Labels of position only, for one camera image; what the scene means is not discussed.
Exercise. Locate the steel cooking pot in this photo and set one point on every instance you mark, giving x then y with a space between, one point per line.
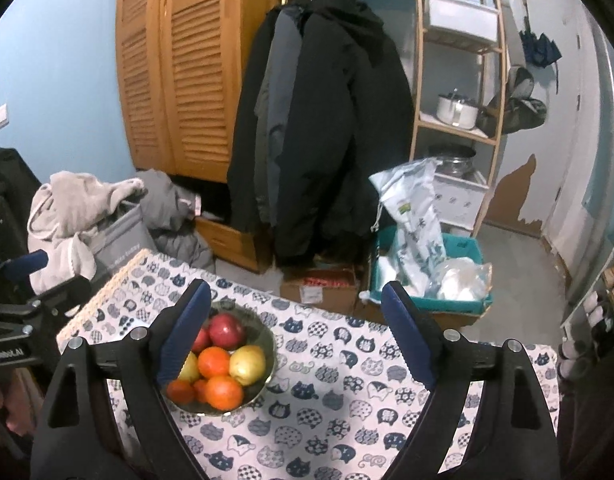
457 110

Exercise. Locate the steel stockpot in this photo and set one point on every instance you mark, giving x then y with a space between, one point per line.
452 162

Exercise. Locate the black hooded coat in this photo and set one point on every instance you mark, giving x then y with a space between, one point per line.
347 135

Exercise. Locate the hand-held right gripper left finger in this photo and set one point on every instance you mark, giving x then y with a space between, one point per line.
184 340

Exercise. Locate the wooden shelf rack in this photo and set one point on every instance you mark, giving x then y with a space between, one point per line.
417 125

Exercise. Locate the olive hanging bag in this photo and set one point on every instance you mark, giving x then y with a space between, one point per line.
517 110

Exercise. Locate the white printed drawer box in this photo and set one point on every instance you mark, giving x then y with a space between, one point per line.
459 202

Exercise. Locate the large cardboard box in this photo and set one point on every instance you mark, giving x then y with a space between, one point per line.
437 320

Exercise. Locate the grey door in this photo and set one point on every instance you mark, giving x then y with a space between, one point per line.
552 110

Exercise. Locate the dark grey jacket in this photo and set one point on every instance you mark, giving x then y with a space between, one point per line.
279 110

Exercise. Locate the cat print cloth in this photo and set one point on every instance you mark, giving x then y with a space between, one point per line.
327 385

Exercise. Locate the small tangerine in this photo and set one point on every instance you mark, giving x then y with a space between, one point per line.
181 391
201 390

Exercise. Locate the grey fabric bin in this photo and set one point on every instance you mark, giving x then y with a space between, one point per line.
122 240

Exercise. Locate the orange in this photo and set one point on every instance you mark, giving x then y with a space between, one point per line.
214 361
223 392

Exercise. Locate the green glass bowl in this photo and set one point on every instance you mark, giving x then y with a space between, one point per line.
267 345

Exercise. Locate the small cardboard box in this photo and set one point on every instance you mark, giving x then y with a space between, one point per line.
317 295

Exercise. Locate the wooden louvered wardrobe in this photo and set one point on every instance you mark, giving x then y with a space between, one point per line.
187 70

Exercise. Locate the white shoe rack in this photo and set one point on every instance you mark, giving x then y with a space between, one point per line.
574 320

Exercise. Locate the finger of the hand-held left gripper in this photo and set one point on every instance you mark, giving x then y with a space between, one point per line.
29 261
62 292

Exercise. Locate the white rice bag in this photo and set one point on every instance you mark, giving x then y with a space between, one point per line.
412 220

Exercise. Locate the clear plastic bag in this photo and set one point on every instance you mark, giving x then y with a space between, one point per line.
462 280

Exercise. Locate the teal plastic basket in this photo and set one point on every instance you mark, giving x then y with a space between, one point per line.
467 247

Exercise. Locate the dark blue umbrella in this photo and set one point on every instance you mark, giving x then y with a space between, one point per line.
539 45

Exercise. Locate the grey pipe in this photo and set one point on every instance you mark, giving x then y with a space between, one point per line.
607 135

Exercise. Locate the white storage bin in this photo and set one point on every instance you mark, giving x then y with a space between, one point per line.
462 17

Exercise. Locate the wooden drawer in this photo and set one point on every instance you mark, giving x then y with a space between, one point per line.
232 245

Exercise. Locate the grey garment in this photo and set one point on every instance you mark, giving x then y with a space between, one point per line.
172 220

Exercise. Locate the white light switch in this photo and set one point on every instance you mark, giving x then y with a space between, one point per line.
0 117

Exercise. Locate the black fabric chair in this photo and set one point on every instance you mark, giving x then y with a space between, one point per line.
7 195

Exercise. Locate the dark red apple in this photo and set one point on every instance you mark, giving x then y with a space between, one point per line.
227 331

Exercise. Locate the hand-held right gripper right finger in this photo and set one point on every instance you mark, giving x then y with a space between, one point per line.
412 340

